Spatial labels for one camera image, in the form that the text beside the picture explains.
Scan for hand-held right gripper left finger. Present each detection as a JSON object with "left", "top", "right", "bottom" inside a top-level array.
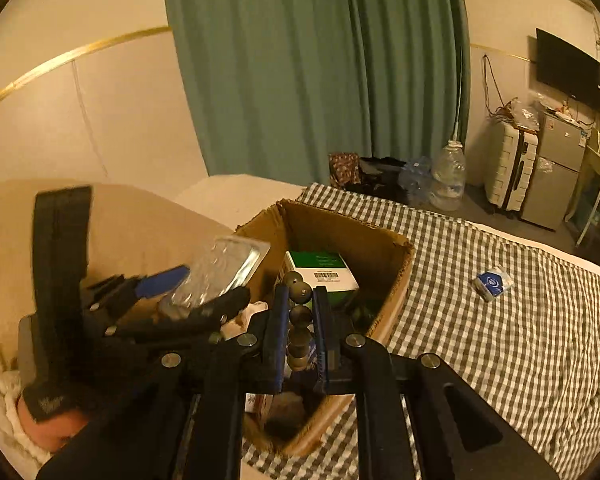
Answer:
[{"left": 35, "top": 285, "right": 291, "bottom": 480}]

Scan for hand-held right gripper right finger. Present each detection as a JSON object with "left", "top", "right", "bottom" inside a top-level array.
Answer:
[{"left": 312, "top": 285, "right": 561, "bottom": 480}]

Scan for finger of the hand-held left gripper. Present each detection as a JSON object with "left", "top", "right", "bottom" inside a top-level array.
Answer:
[
  {"left": 105, "top": 287, "right": 252, "bottom": 341},
  {"left": 80, "top": 265, "right": 191, "bottom": 311}
]

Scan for clear plastic blister pack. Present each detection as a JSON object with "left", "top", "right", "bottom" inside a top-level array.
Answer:
[{"left": 160, "top": 236, "right": 272, "bottom": 320}]

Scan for dark bead bracelet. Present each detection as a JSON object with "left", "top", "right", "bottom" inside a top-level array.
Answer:
[{"left": 282, "top": 271, "right": 316, "bottom": 368}]

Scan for green white carton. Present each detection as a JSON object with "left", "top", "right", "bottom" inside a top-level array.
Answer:
[{"left": 281, "top": 251, "right": 361, "bottom": 308}]

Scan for brown cardboard box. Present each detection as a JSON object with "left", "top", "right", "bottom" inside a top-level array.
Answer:
[{"left": 232, "top": 198, "right": 416, "bottom": 457}]

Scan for person's left forearm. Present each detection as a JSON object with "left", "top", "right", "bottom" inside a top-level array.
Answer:
[{"left": 0, "top": 372, "right": 53, "bottom": 468}]

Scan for person's left hand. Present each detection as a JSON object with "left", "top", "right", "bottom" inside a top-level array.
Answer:
[{"left": 17, "top": 397, "right": 88, "bottom": 453}]

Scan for beige pillow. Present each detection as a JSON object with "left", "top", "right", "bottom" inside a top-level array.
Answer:
[{"left": 0, "top": 180, "right": 241, "bottom": 376}]

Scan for green white checked blanket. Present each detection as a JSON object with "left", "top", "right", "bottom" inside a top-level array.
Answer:
[{"left": 242, "top": 182, "right": 600, "bottom": 480}]

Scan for brown patterned bag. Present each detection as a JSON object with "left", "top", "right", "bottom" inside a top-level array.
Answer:
[{"left": 328, "top": 152, "right": 362, "bottom": 191}]

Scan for black bag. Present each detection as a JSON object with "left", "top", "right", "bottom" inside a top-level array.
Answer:
[{"left": 357, "top": 156, "right": 406, "bottom": 201}]

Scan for blue white tissue pack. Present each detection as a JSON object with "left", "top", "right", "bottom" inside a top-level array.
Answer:
[{"left": 476, "top": 266, "right": 515, "bottom": 302}]

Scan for crushed clear plastic bottles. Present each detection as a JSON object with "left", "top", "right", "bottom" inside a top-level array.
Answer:
[{"left": 397, "top": 157, "right": 435, "bottom": 206}]

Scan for clear water jug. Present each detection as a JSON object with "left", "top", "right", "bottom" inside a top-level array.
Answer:
[{"left": 427, "top": 142, "right": 468, "bottom": 212}]

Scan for green curtain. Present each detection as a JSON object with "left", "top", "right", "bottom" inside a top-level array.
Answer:
[{"left": 161, "top": 0, "right": 472, "bottom": 198}]

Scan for white suitcase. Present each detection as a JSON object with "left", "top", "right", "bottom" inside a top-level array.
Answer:
[{"left": 484, "top": 120, "right": 538, "bottom": 216}]

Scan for white pole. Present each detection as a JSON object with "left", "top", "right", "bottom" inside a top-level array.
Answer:
[{"left": 452, "top": 45, "right": 470, "bottom": 146}]

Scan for silver fridge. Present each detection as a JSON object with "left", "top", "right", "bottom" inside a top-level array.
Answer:
[{"left": 520, "top": 110, "right": 593, "bottom": 233}]

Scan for clear plastic bag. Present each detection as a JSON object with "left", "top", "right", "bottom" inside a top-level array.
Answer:
[{"left": 505, "top": 95, "right": 543, "bottom": 133}]

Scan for white dressing table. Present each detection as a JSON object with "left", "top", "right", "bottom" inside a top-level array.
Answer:
[{"left": 562, "top": 135, "right": 600, "bottom": 251}]

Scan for hanging wall cable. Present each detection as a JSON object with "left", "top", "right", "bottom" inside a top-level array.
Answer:
[{"left": 481, "top": 52, "right": 513, "bottom": 121}]

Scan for black wall television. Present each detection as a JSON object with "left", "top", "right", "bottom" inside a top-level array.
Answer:
[{"left": 535, "top": 27, "right": 600, "bottom": 111}]

